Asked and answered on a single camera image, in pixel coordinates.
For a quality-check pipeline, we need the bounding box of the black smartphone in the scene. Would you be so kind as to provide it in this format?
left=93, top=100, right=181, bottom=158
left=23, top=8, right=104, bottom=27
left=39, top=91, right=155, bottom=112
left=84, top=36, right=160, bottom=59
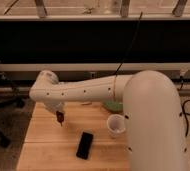
left=76, top=132, right=93, bottom=160

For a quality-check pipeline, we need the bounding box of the white baseboard heater rail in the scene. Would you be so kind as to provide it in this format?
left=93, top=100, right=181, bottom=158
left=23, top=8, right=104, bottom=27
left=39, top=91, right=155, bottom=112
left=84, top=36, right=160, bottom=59
left=0, top=63, right=190, bottom=82

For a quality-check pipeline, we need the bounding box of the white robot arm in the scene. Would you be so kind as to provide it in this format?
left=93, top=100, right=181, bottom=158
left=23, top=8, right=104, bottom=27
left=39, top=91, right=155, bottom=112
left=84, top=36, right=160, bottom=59
left=29, top=70, right=188, bottom=171

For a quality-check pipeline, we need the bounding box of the black hanging cable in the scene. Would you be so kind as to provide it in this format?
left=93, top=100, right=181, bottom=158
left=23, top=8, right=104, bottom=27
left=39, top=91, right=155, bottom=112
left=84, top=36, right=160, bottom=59
left=112, top=11, right=144, bottom=77

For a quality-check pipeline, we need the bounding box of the green ceramic bowl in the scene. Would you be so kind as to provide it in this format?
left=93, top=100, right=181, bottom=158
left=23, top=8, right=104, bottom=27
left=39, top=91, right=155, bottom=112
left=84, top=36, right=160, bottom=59
left=103, top=101, right=123, bottom=113

